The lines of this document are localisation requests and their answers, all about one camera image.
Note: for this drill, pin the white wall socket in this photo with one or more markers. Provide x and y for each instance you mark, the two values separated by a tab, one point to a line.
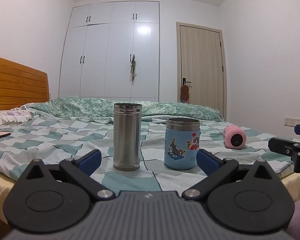
292	121

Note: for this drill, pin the brown hanging pouch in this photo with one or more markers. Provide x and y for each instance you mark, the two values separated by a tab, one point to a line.
184	92

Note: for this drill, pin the tall stainless steel cup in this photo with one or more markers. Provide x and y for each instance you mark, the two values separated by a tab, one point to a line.
127	140

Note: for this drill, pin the floral ruffled pillow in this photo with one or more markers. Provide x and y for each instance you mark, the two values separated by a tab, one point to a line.
7	116

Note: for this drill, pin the blue cartoon sticker cup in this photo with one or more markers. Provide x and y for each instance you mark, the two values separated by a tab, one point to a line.
181	142

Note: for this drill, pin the wooden headboard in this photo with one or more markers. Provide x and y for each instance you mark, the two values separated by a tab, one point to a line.
15	87

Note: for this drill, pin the green floral quilt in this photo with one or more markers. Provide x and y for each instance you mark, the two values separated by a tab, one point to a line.
90	107

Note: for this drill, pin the beige wooden door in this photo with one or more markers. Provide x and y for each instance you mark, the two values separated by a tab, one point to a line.
202	67

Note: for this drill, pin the white wardrobe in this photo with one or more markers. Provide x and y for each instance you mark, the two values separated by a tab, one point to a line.
110	55

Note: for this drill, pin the pink cup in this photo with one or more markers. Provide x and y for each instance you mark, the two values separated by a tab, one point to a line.
233	136

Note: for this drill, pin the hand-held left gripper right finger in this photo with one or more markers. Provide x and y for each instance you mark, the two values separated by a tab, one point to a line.
207	162

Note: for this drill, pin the hanging tassel ornament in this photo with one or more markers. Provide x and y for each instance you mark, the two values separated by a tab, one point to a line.
132	68

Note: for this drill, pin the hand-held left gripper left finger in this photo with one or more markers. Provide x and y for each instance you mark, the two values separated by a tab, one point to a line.
91	161

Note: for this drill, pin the checkered bed sheet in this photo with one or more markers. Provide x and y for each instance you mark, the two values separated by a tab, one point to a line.
52	140

